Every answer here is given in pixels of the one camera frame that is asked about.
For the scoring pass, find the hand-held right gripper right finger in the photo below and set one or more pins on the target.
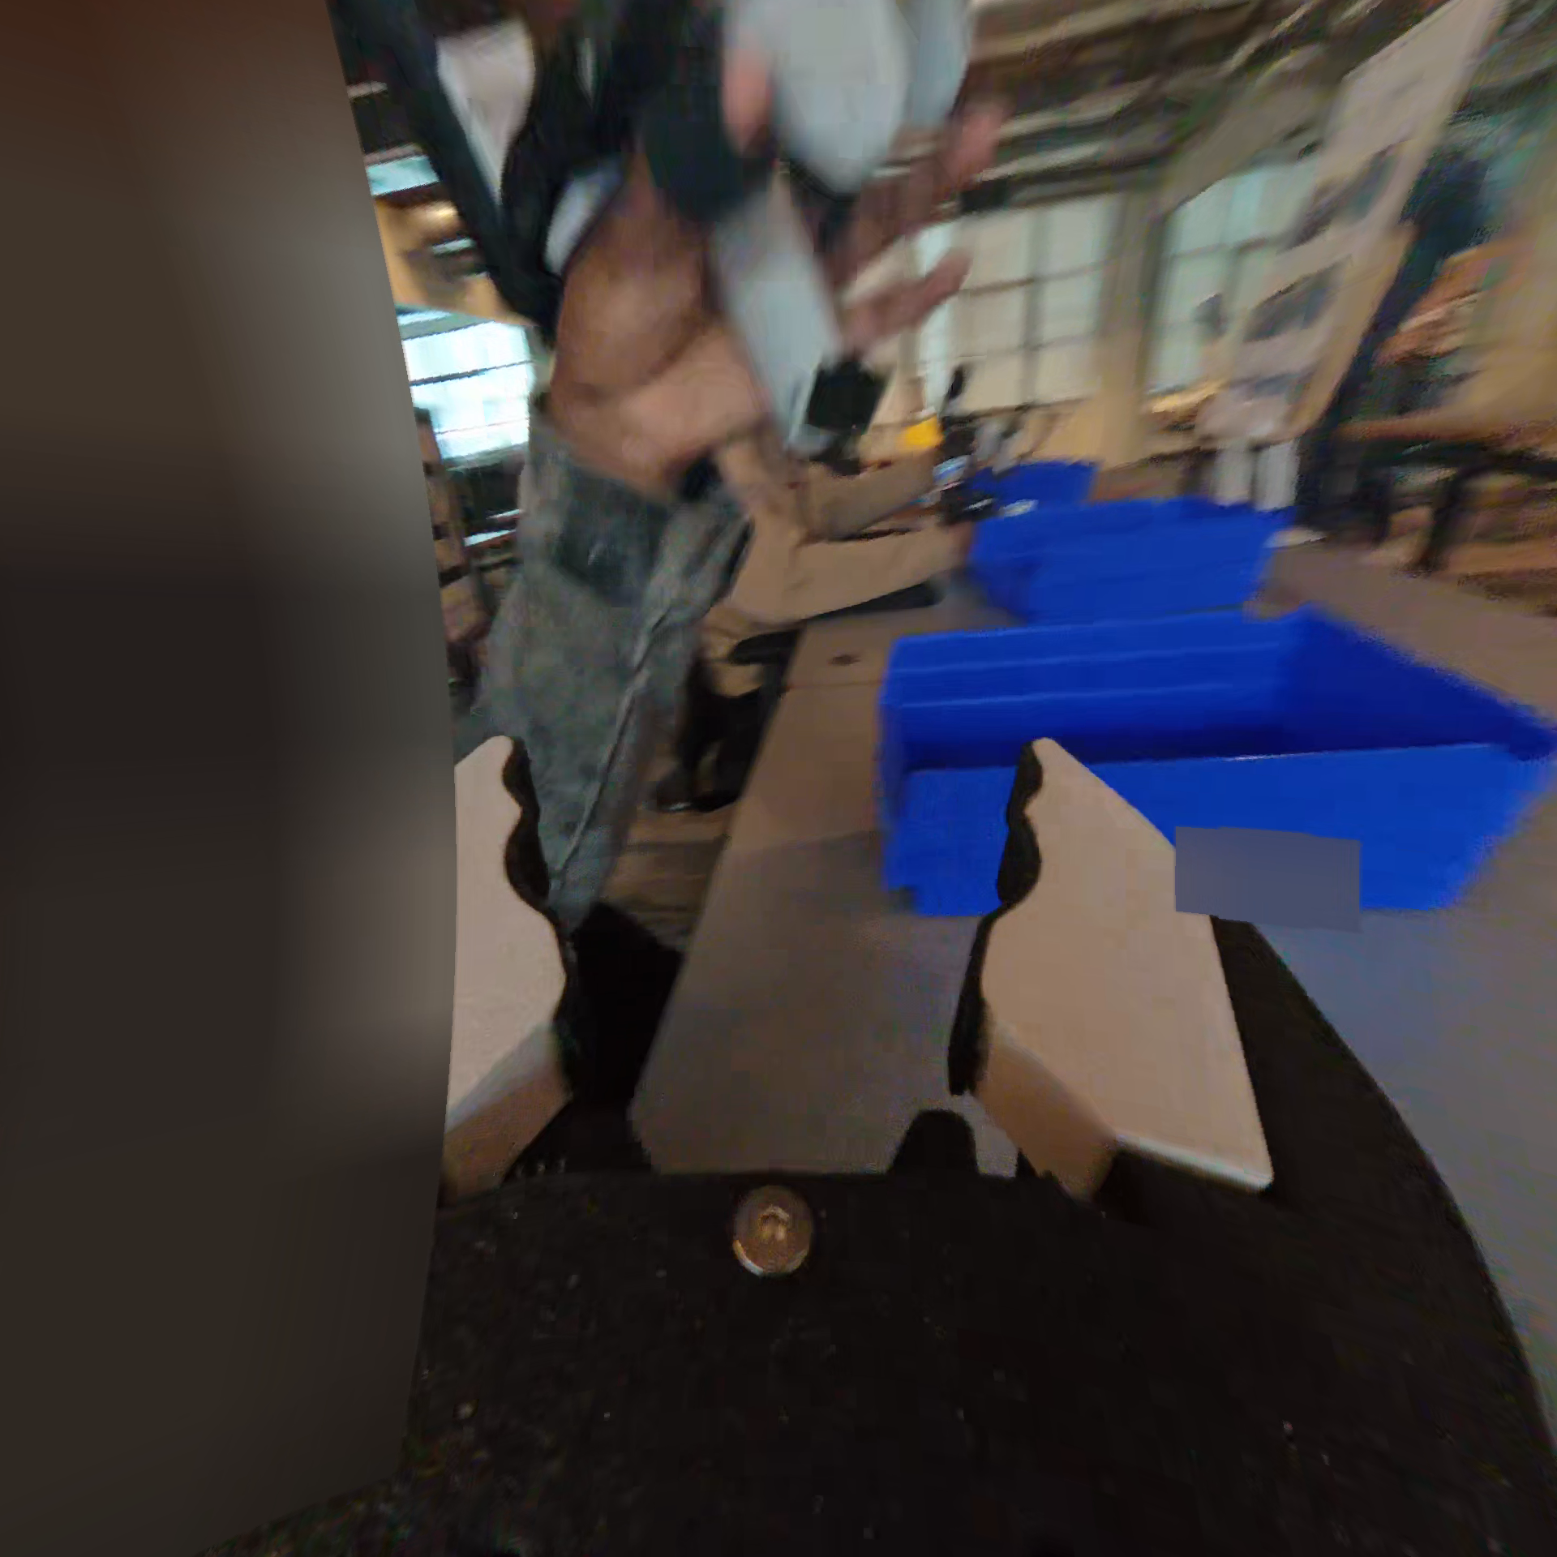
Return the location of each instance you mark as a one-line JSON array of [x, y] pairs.
[[1119, 998]]

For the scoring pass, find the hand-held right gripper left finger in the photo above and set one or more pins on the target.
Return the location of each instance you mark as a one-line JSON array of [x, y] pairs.
[[498, 974]]

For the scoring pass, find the person's left forearm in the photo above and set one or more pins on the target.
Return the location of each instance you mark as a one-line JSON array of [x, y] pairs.
[[595, 633]]

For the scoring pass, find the person's left hand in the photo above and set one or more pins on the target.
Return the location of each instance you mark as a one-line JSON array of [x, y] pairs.
[[632, 353]]

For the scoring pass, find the person's leg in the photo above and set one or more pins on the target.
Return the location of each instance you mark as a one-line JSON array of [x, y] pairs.
[[619, 1009]]

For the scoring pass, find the poster board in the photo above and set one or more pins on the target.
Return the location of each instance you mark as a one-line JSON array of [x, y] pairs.
[[1362, 183]]

